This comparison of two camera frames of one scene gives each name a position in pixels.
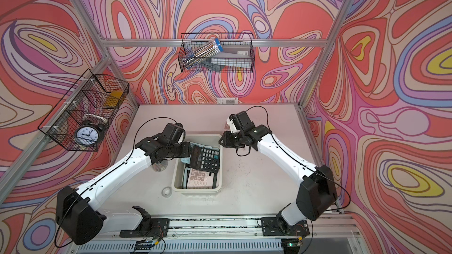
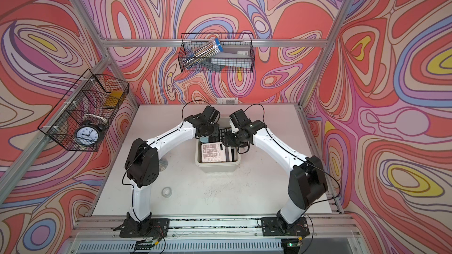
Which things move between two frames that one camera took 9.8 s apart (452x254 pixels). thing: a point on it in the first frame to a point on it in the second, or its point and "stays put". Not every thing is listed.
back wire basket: x=216 y=52 stays put
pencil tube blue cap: x=209 y=50 stays put
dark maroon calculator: x=205 y=159 to x=220 y=137
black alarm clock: x=89 y=134 stays put
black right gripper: x=227 y=140 stays put
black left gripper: x=186 y=149 to x=215 y=132
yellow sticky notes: x=112 y=99 stays put
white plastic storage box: x=202 y=173 to x=217 y=167
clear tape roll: x=166 y=191 stays put
